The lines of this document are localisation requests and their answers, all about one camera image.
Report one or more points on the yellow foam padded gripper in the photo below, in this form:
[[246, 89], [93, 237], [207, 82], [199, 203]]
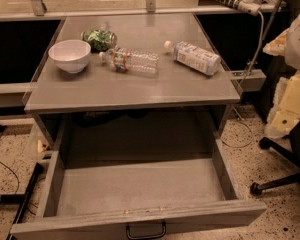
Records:
[[299, 44]]

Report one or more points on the grey top drawer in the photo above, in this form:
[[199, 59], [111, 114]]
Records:
[[168, 166]]

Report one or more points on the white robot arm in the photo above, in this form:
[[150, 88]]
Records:
[[285, 113]]

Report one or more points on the grey cabinet with flat top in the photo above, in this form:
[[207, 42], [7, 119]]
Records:
[[98, 88]]

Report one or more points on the white labelled drink bottle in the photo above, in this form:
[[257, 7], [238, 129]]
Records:
[[194, 57]]

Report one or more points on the clear plastic water bottle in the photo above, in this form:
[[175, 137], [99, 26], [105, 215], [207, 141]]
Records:
[[124, 60]]

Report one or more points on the white ceramic bowl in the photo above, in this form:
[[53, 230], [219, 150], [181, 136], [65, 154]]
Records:
[[71, 56]]

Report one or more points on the black bar on floor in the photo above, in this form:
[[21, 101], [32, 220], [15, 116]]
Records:
[[22, 200]]

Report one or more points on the white tool with coiled hose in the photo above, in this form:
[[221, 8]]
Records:
[[246, 6]]

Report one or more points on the black metal drawer handle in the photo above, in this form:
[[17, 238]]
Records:
[[146, 231]]

